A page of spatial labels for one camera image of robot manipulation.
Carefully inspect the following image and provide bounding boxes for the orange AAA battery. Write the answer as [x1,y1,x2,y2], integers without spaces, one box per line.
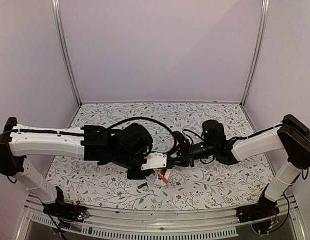
[158,169,168,184]

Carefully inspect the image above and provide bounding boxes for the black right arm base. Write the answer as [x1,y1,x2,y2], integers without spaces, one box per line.
[236,192,279,223]

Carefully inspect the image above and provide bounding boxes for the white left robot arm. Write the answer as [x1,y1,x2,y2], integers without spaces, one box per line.
[0,117,166,217]

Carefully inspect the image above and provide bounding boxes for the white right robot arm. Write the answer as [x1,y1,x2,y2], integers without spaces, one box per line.
[174,114,310,218]

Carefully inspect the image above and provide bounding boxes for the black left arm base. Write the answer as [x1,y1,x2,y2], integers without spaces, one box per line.
[43,186,90,222]

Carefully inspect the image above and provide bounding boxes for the floral patterned table mat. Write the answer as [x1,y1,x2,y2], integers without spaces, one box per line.
[46,103,273,211]

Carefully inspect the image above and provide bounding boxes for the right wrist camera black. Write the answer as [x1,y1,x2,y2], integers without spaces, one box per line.
[173,131,187,143]

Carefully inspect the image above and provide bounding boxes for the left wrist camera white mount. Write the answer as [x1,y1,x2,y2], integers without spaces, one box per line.
[141,152,167,171]

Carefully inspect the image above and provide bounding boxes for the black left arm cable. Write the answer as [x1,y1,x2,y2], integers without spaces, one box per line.
[106,116,178,156]

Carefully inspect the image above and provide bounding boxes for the aluminium table edge rail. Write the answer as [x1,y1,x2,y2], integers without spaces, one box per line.
[16,195,308,240]

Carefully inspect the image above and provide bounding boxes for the left aluminium frame post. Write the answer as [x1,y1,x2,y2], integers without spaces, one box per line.
[52,0,82,107]

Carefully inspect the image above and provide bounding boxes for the aluminium frame post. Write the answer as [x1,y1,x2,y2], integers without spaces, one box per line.
[52,0,82,107]
[240,0,269,107]

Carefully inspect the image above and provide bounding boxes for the right aluminium frame post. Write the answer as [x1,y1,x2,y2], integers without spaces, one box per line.
[240,0,269,107]

